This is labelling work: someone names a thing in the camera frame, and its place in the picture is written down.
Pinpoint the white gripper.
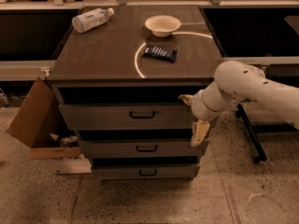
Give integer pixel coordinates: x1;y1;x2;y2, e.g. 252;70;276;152
178;90;219;147

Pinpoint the grey top drawer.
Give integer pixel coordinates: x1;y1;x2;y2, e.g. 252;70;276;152
59;104;197;131

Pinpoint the grey drawer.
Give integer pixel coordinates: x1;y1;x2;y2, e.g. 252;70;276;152
59;104;197;131
78;139;209;159
92;163;200;181

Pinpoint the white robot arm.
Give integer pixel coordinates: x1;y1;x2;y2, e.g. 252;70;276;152
178;61;299;147

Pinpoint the dark wooden drawer cabinet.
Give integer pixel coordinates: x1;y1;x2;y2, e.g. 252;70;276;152
48;6;222;168

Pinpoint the grey middle drawer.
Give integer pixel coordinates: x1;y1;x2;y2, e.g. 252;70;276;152
78;139;209;159

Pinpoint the grey bottom drawer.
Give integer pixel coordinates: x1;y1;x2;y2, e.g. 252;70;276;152
92;163;200;181

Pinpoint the dark blue snack bar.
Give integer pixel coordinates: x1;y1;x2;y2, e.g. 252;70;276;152
143;45;178;63

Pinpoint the black wheeled stand leg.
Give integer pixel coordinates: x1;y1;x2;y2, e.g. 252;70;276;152
235;104;267;163

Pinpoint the white bowl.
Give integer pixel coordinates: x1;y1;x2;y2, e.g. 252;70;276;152
145;15;181;37

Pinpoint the clear plastic water bottle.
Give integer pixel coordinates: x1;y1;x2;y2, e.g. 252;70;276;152
72;7;114;33

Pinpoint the brown cardboard box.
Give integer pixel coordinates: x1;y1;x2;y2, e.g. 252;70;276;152
7;77;91;175

